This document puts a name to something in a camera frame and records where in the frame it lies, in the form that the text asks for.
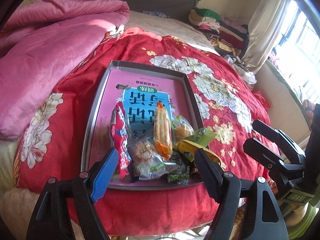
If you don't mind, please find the yellow Alpenliebe candy bag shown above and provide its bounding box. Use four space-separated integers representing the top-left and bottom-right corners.
175 139 227 170

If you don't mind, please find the green yellow snack packet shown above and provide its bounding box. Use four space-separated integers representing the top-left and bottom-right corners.
185 127 216 147

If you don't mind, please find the clear bag sesame bread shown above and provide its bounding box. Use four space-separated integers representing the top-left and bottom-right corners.
127 137 178 180

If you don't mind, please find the red Alpenliebe candy bag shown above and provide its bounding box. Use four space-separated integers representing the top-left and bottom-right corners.
110 102 131 179

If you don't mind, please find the clear yellow pastry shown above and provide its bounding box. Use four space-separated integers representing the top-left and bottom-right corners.
171 115 194 142

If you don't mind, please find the orange cracker pack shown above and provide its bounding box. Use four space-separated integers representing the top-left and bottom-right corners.
153 102 172 159

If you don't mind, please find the green sleeve forearm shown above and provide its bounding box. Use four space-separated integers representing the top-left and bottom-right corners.
280 203 319 239

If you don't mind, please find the grey tray box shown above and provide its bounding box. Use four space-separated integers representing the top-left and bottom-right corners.
80 60 205 191

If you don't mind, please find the dark green small packet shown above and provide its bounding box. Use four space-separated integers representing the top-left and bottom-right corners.
167 173 190 185

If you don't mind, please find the red floral bedspread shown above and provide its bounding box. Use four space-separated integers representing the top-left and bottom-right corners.
12 27 281 237

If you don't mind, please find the red packet on sill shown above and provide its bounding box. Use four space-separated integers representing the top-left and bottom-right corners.
252 90 270 110

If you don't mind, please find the pink children's book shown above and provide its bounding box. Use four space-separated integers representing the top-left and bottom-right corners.
88 68 193 181

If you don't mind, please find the folded clothes pile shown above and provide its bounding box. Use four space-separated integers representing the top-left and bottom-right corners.
188 7 249 58

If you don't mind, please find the cream curtain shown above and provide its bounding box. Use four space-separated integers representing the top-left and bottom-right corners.
242 0 291 73

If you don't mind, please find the pink blanket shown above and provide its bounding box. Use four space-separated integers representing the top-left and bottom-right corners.
1 0 130 140

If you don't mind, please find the beige bed sheet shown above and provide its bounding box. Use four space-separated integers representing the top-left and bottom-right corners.
125 11 219 55

